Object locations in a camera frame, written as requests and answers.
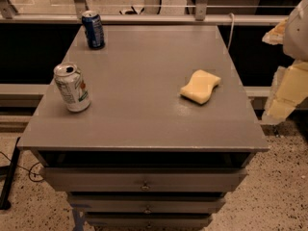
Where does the white green 7up can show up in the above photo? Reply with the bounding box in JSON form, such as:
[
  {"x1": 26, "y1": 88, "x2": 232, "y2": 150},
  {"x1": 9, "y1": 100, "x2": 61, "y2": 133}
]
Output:
[{"x1": 54, "y1": 63, "x2": 90, "y2": 113}]

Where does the bottom grey drawer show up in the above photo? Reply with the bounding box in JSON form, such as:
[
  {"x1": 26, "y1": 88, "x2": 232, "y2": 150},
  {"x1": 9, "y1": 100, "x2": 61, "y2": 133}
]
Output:
[{"x1": 85, "y1": 213, "x2": 212, "y2": 228}]

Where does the blue soda can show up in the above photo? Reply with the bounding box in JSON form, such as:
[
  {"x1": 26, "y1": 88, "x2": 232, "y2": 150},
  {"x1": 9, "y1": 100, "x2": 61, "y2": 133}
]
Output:
[{"x1": 82, "y1": 11, "x2": 105, "y2": 49}]

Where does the yellow sponge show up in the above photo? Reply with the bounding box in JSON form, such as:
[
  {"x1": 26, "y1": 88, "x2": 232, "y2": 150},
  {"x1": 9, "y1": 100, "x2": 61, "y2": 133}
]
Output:
[{"x1": 180, "y1": 70, "x2": 221, "y2": 105}]

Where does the metal window rail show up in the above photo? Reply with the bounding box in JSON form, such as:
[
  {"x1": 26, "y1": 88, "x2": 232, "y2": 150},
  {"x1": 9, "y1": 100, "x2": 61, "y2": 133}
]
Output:
[{"x1": 0, "y1": 6, "x2": 287, "y2": 26}]

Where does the top grey drawer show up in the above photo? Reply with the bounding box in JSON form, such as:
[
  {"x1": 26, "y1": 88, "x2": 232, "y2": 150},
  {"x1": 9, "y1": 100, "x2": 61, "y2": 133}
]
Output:
[{"x1": 40, "y1": 167, "x2": 247, "y2": 193}]

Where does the grey drawer cabinet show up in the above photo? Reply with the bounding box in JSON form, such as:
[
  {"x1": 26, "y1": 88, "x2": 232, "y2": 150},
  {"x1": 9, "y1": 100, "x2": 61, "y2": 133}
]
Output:
[{"x1": 16, "y1": 24, "x2": 270, "y2": 231}]

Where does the middle grey drawer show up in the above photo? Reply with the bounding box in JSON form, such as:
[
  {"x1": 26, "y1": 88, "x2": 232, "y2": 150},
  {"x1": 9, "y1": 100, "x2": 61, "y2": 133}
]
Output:
[{"x1": 67, "y1": 195, "x2": 225, "y2": 214}]

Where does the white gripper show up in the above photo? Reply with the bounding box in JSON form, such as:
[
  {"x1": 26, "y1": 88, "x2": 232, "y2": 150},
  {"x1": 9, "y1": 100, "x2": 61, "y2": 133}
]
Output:
[{"x1": 262, "y1": 0, "x2": 308, "y2": 125}]

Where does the white cable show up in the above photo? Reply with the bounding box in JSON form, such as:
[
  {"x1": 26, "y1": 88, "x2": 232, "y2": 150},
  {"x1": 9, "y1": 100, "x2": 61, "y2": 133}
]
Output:
[{"x1": 226, "y1": 13, "x2": 236, "y2": 51}]

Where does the black stand leg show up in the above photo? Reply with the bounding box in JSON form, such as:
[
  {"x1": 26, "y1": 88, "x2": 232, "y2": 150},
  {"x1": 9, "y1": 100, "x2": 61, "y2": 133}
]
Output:
[{"x1": 0, "y1": 144, "x2": 20, "y2": 210}]

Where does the black floor cable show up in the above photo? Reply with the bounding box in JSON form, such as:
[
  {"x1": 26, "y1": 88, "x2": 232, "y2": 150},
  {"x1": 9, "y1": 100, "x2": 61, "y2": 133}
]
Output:
[{"x1": 0, "y1": 151, "x2": 44, "y2": 183}]

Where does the grey drawer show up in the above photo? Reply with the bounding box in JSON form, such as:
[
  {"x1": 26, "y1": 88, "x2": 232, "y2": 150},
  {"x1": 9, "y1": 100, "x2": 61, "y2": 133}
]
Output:
[
  {"x1": 85, "y1": 213, "x2": 212, "y2": 228},
  {"x1": 40, "y1": 167, "x2": 247, "y2": 193},
  {"x1": 67, "y1": 195, "x2": 225, "y2": 214}
]

